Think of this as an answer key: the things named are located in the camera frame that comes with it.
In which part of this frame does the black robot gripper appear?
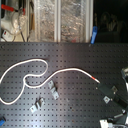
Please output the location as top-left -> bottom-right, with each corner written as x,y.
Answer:
95,83 -> 123,105

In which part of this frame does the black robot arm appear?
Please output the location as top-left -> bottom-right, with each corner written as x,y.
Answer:
98,84 -> 128,128

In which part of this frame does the blue clamp at board edge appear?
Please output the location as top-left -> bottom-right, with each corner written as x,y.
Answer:
90,26 -> 98,44

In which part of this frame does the black perforated board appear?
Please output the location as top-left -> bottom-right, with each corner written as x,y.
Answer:
0,43 -> 128,128

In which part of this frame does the clear plastic wrapped panel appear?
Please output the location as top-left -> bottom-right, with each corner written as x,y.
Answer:
34,0 -> 94,43

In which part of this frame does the blue object bottom left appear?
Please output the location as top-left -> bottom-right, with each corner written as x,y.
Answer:
0,116 -> 6,126

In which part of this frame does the white device with red part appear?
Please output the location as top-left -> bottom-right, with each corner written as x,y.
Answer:
0,0 -> 34,43

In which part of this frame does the upper grey cable clip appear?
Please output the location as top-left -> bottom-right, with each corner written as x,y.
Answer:
48,80 -> 59,100

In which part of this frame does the grey cable clip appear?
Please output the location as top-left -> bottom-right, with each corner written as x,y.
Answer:
30,98 -> 45,113
48,80 -> 59,100

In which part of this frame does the lower grey cable clip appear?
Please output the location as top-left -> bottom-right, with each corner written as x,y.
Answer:
30,98 -> 45,113

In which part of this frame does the white cable with red tip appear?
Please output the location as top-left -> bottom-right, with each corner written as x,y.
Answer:
0,58 -> 101,106

